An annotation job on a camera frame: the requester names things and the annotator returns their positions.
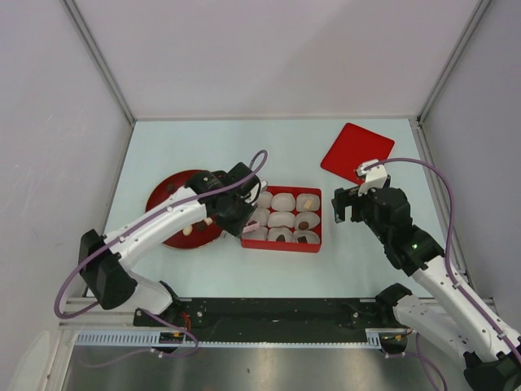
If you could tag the white round swirl chocolate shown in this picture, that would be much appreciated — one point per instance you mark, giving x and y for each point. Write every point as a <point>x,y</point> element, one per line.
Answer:
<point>187,230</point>

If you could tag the pink metal tongs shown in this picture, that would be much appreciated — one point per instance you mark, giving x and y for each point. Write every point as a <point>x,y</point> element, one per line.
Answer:
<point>251,226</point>

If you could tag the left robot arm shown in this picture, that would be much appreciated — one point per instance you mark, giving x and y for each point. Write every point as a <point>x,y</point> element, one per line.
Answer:
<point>110,258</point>

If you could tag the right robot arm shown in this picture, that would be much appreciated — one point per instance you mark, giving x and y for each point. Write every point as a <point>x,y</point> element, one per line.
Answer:
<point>473,336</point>

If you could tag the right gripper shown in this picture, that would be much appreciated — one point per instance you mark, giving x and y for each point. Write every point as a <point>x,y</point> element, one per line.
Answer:
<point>345,198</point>

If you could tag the red chocolate box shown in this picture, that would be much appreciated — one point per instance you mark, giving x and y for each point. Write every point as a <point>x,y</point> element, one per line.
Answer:
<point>289,247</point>

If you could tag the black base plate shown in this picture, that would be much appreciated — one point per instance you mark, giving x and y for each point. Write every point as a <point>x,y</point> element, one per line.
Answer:
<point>280,319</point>

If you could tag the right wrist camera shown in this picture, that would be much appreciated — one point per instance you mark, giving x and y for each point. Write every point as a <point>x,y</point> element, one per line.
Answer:
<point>373,176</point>

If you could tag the round red plate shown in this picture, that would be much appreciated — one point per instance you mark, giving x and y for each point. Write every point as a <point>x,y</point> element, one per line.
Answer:
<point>196,239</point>

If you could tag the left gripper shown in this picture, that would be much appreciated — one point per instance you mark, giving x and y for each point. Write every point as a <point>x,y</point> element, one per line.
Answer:
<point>237,227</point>

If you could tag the white paper cup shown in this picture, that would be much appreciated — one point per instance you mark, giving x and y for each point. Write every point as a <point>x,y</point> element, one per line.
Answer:
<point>310,217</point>
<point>312,237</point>
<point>276,231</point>
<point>283,202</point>
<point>301,199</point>
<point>261,216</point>
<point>281,219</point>
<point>260,234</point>
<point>265,200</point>

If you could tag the grey cable duct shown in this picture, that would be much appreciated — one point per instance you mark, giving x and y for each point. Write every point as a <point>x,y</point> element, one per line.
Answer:
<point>170,339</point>

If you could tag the red box lid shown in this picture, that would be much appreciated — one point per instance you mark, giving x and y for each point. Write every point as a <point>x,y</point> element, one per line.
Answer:
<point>353,146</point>

